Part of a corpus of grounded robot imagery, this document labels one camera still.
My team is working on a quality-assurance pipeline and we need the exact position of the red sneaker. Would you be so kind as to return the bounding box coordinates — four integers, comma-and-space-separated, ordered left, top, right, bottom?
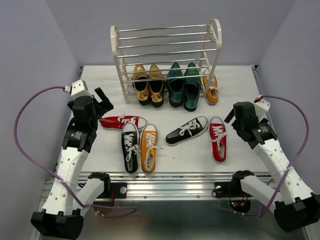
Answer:
99, 114, 147, 131
208, 116, 227, 163

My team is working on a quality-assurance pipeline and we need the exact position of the black sneaker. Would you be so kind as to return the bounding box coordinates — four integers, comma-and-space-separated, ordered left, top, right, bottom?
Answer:
121, 122, 140, 174
165, 116, 208, 146

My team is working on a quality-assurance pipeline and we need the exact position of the orange sneaker front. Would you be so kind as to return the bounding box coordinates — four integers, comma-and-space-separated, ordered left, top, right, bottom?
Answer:
140, 124, 162, 173

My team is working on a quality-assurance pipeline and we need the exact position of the orange sneaker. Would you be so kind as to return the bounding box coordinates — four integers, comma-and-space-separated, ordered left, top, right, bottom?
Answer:
140, 124, 162, 173
203, 74, 222, 106

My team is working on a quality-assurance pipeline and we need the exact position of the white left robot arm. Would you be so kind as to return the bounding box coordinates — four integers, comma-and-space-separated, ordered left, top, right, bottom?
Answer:
30, 87, 114, 240

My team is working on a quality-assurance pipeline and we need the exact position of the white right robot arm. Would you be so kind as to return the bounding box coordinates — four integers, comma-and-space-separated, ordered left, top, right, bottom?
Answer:
212, 97, 320, 233

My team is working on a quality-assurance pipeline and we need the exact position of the orange sneaker by shelf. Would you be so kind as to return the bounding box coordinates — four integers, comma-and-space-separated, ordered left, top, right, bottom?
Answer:
203, 74, 222, 106

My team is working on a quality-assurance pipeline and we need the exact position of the cream metal shoe shelf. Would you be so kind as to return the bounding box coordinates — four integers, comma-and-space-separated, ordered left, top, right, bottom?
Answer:
110, 18, 223, 104

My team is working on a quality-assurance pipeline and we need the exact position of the gold loafer left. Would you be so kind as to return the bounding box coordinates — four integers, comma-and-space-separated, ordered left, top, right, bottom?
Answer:
132, 64, 151, 106

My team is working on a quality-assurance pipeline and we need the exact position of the gold loafer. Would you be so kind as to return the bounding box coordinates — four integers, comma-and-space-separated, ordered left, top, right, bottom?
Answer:
148, 64, 165, 108
132, 64, 151, 106

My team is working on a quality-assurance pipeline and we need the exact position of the green loafer right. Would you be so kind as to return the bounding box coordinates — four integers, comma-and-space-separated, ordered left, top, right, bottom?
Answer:
184, 62, 201, 112

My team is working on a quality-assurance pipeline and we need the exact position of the green loafer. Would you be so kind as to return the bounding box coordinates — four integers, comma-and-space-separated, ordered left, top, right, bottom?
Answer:
166, 62, 185, 108
184, 62, 201, 112

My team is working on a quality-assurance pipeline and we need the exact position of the gold loafer right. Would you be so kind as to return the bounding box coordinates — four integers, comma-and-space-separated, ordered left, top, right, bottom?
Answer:
148, 64, 165, 108

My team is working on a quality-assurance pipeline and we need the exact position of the green loafer left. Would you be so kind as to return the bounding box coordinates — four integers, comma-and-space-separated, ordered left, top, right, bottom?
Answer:
166, 62, 185, 108

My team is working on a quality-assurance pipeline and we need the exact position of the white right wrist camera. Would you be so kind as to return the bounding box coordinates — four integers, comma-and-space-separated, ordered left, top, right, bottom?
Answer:
253, 96, 271, 120

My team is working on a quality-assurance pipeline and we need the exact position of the aluminium mounting rail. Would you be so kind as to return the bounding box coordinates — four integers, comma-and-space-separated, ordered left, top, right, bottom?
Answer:
109, 172, 233, 202

